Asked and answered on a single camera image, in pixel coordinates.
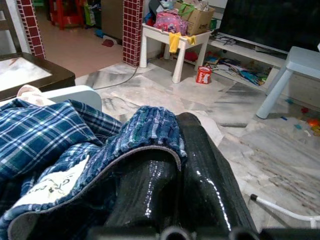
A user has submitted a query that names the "white low tv shelf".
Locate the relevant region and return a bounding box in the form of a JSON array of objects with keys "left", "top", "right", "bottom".
[{"left": 206, "top": 32, "right": 296, "bottom": 93}]

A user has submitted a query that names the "red tiled pillar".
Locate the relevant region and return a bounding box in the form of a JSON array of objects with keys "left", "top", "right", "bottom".
[
  {"left": 122, "top": 0, "right": 144, "bottom": 67},
  {"left": 16, "top": 0, "right": 47, "bottom": 60}
]

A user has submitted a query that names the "small white table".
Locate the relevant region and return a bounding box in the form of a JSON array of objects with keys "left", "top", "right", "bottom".
[{"left": 139, "top": 22, "right": 213, "bottom": 85}]

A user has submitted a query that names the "grey floor cable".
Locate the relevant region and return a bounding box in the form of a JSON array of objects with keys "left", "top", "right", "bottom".
[{"left": 92, "top": 65, "right": 140, "bottom": 91}]

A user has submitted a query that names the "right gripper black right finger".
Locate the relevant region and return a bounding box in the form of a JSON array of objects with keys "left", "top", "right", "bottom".
[{"left": 175, "top": 112, "right": 258, "bottom": 230}]

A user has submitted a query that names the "cream white garment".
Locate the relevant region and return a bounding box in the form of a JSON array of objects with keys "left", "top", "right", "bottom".
[{"left": 16, "top": 84, "right": 55, "bottom": 107}]

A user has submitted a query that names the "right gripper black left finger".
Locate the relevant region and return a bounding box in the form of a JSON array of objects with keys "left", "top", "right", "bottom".
[{"left": 104, "top": 152, "right": 185, "bottom": 228}]

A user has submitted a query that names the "blue plaid garment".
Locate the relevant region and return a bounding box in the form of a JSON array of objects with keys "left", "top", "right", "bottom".
[{"left": 0, "top": 98, "right": 188, "bottom": 240}]

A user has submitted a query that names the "black television screen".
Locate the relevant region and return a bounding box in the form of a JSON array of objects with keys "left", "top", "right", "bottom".
[{"left": 217, "top": 0, "right": 320, "bottom": 53}]

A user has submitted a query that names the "red plastic stool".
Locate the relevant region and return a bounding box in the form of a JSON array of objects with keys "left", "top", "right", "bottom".
[{"left": 48, "top": 0, "right": 85, "bottom": 31}]

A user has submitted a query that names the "dark wood glass table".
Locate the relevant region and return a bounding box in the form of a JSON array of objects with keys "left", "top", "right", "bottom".
[{"left": 0, "top": 52, "right": 76, "bottom": 101}]

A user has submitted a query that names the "small yellow garment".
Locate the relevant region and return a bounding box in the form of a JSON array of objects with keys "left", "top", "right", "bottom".
[{"left": 168, "top": 31, "right": 197, "bottom": 54}]

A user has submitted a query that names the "red white carton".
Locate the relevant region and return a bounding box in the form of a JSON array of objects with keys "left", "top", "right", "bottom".
[{"left": 195, "top": 66, "right": 213, "bottom": 85}]

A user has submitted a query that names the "pink child backpack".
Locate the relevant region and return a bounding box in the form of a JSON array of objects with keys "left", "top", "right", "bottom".
[{"left": 152, "top": 9, "right": 189, "bottom": 36}]

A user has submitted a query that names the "brown cardboard box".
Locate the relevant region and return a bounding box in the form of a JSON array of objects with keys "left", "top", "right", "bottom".
[{"left": 174, "top": 1, "right": 216, "bottom": 37}]

